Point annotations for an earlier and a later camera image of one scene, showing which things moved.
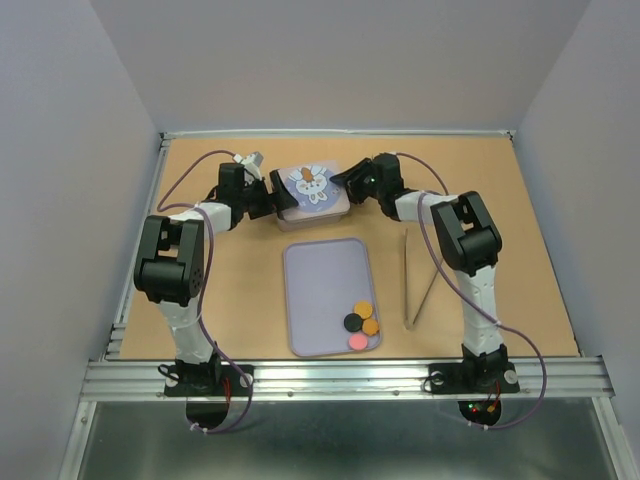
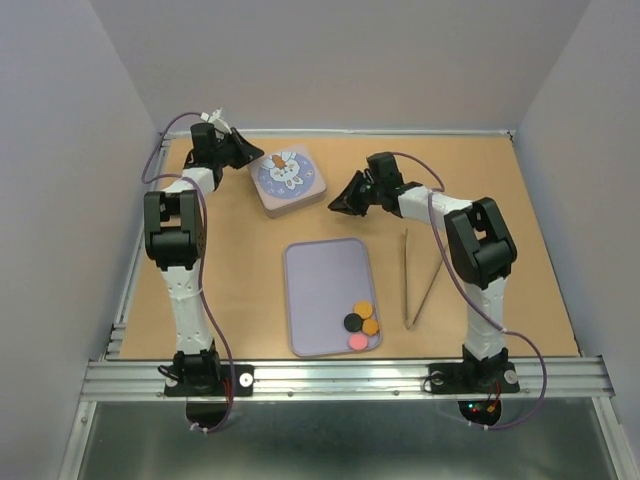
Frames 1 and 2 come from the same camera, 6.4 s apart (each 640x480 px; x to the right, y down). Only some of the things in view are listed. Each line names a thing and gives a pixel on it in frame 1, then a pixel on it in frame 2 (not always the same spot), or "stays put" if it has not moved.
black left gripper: (280, 200) -> (246, 151)
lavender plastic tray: (325, 280) stays put
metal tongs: (409, 325) stays put
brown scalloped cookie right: (370, 326) stays put
